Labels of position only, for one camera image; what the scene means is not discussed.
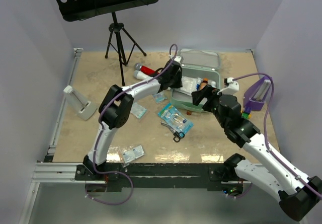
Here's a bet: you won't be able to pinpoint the white toy microphone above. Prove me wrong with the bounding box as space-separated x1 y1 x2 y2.
133 70 153 81

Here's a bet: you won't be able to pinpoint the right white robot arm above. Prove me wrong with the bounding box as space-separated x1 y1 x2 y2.
192 86 321 221

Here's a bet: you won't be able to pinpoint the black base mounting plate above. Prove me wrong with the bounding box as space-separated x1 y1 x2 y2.
75 163 245 196

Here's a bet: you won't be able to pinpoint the white plastic stand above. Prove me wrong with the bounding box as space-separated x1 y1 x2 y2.
63 85 97 121

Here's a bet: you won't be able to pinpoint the teal adhesive tape packet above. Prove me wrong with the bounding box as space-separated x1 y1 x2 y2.
152 92 167 104

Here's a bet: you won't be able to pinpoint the mint green medicine kit case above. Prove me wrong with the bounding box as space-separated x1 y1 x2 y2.
170 48 221 113

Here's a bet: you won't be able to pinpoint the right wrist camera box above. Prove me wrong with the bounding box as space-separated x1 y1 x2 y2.
220 77 239 95

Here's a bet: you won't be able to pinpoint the aluminium frame rail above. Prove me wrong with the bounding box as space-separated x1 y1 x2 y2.
19 48 84 224

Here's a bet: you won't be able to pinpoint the blue cotton swab pouch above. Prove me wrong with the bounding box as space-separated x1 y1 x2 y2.
158 103 194 134

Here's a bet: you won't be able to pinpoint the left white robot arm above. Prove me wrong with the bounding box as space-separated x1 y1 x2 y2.
83 59 182 180

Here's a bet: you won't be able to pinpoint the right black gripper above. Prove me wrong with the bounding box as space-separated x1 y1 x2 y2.
191 84 228 128

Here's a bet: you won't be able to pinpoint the black music stand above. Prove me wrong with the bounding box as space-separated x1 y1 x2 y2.
47 0 159 87

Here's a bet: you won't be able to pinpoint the red toy microphone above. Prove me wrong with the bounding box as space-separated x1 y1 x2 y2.
134 63 155 76

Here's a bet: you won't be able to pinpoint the alcohol pad packet in bag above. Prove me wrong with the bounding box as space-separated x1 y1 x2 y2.
119 145 145 167

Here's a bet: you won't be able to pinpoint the plaster strips in clear bag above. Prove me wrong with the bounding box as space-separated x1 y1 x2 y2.
130 103 147 119

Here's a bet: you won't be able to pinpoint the bandage scissors with black handles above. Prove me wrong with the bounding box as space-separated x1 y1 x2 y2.
160 121 185 143

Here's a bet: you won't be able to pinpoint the brown bottle with orange cap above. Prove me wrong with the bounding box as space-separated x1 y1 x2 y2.
200 78 208 89

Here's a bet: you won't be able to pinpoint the purple plastic stand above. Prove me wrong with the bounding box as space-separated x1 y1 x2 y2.
243 77 271 111

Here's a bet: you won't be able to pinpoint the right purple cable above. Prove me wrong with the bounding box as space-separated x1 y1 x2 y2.
225 72 322 199

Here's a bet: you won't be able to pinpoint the toy brick car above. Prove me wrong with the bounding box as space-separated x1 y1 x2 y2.
241 107 252 120

